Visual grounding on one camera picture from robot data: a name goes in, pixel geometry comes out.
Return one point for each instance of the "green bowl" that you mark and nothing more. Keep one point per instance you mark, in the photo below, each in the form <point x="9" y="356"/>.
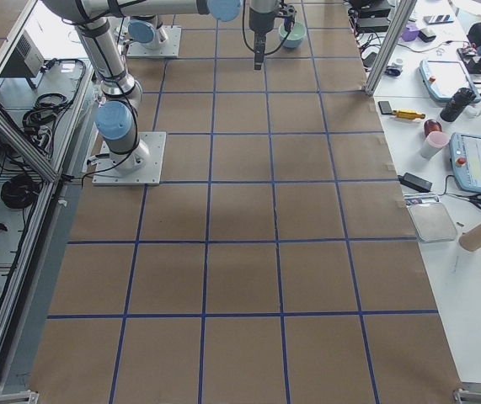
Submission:
<point x="294" y="38"/>

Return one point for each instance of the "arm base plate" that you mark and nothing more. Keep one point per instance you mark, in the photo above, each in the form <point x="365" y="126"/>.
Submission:
<point x="143" y="166"/>
<point x="163" y="43"/>

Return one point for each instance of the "upper teach pendant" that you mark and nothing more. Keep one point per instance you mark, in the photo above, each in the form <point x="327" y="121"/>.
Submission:
<point x="443" y="79"/>

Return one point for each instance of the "black water bottle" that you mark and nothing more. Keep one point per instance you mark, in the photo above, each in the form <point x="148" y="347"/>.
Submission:
<point x="457" y="104"/>

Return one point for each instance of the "black scissors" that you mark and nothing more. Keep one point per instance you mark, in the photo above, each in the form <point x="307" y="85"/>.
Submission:
<point x="474" y="199"/>

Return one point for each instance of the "pink white cup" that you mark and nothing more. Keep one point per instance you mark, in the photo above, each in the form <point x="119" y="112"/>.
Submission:
<point x="434" y="143"/>

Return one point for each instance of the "yellow cylinder tool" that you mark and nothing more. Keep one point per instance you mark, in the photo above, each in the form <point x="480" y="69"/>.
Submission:
<point x="408" y="114"/>

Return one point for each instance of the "aluminium frame post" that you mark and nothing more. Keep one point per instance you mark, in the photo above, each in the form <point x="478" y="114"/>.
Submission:
<point x="400" y="18"/>

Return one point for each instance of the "black power adapter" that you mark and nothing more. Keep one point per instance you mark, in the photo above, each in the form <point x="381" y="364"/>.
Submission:
<point x="414" y="182"/>

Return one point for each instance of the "purple box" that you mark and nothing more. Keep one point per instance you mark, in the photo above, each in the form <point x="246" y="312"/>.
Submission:
<point x="410" y="33"/>

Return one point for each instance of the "clear plastic container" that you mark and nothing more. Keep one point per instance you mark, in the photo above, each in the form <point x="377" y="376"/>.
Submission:
<point x="432" y="222"/>

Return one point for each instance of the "black phone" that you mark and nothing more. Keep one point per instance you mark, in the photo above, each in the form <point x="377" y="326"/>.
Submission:
<point x="385" y="107"/>

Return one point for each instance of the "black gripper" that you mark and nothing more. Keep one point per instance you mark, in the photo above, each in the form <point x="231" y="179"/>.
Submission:
<point x="259" y="23"/>

